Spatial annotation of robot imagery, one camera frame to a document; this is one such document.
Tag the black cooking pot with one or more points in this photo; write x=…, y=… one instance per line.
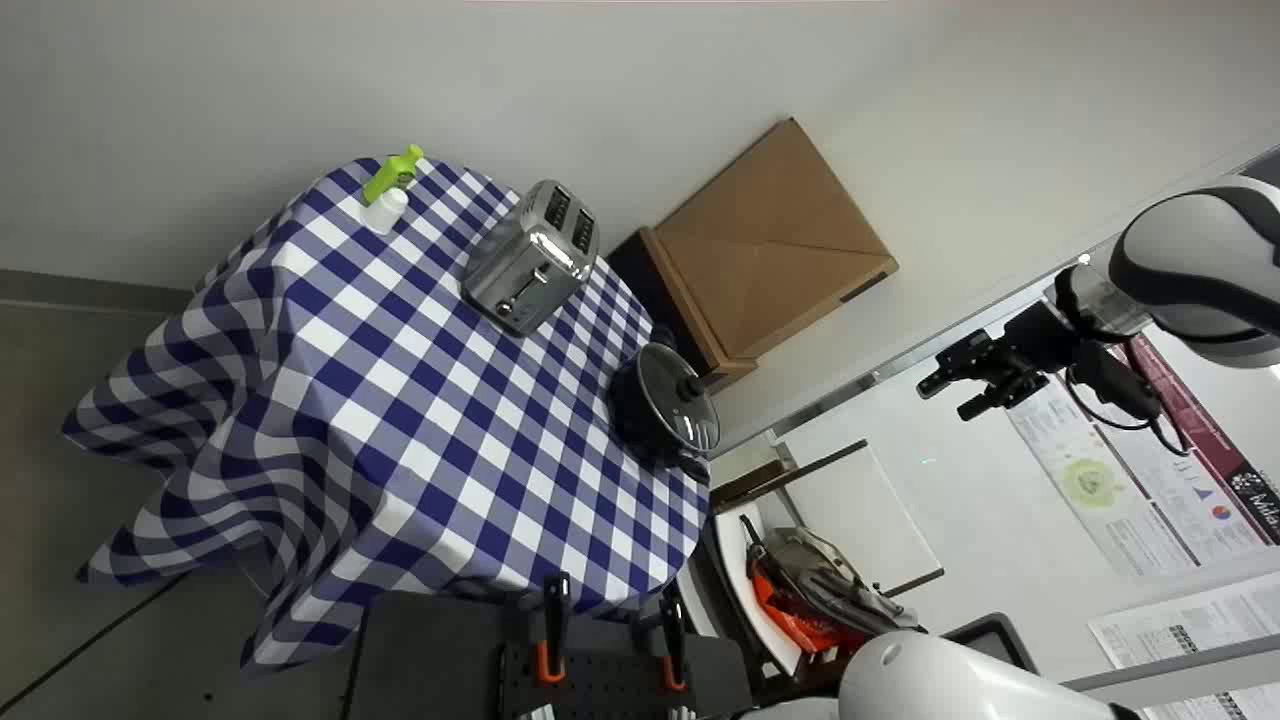
x=639, y=428

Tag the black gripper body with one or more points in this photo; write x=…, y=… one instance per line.
x=1043, y=337

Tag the silver toaster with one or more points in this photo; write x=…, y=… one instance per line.
x=534, y=256

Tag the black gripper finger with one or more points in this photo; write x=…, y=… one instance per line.
x=1001, y=399
x=956, y=364

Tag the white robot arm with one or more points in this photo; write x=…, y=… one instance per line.
x=1206, y=271

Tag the orange grey tool pile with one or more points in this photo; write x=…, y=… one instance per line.
x=814, y=593

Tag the blue white checkered tablecloth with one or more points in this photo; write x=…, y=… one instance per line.
x=336, y=411

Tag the green spray bottle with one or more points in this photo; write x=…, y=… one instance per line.
x=386, y=190

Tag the black orange clamp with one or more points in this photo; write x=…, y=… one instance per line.
x=668, y=654
x=552, y=635

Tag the glass pot lid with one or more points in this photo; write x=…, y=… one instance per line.
x=678, y=399

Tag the brown cardboard box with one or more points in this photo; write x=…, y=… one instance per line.
x=762, y=251

